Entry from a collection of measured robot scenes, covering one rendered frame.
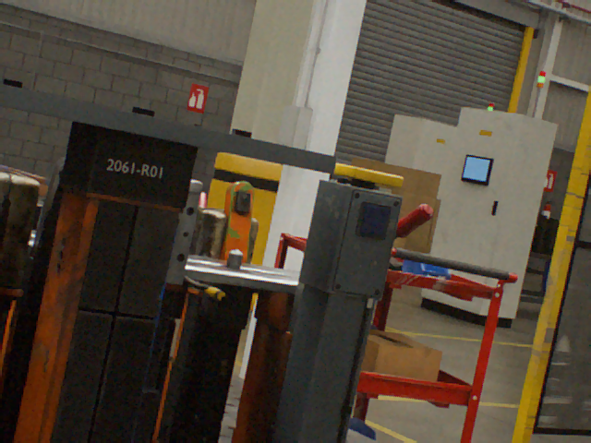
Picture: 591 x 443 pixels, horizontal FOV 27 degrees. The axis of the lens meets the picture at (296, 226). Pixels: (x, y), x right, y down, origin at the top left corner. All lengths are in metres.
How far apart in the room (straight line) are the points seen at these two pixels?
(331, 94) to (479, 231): 6.36
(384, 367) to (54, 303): 2.54
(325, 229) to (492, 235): 10.32
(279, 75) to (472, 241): 3.70
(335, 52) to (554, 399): 1.91
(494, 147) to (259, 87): 3.68
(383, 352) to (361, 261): 2.37
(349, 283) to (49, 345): 0.31
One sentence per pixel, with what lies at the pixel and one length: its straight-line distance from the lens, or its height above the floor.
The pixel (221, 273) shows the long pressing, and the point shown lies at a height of 1.00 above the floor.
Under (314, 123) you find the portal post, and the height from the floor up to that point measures 1.33.
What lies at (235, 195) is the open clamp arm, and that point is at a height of 1.09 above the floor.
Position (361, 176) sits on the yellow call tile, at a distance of 1.26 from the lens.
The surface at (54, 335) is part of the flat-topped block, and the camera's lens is 1.16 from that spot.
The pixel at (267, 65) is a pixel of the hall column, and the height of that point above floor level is 1.77.
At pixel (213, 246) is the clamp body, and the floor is 1.01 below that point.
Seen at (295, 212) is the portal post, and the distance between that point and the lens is 5.43.
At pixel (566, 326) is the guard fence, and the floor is 0.66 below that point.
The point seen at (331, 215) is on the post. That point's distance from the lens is 1.27.
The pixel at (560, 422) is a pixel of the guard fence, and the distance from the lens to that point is 6.00.
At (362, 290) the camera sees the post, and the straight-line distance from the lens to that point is 1.27.
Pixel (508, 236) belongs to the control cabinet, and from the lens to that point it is 11.68.
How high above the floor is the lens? 1.15
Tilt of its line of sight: 3 degrees down
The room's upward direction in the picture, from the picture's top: 12 degrees clockwise
